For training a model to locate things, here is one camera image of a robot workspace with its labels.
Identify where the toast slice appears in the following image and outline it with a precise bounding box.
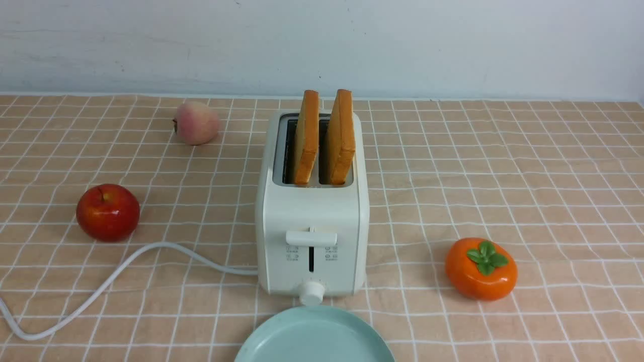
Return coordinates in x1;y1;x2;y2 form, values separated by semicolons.
322;89;356;185
293;89;319;185

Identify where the white two-slot toaster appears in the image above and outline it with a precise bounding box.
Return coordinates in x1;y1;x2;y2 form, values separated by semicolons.
255;110;370;306

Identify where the pink peach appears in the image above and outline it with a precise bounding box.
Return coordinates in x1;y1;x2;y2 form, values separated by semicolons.
173;101;220;146

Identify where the light green plate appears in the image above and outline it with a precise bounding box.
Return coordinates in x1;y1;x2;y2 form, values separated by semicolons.
234;305;395;361

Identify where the orange persimmon with green leaf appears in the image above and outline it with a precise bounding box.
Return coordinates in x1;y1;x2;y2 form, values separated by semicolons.
445;237;518;302

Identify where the red apple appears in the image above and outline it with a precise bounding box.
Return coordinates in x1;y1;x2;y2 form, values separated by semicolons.
75;184;140;242

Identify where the checkered peach tablecloth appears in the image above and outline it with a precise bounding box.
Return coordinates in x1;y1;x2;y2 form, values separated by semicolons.
1;96;643;361

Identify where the white power cable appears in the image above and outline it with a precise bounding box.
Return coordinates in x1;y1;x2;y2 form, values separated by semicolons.
0;242;259;341

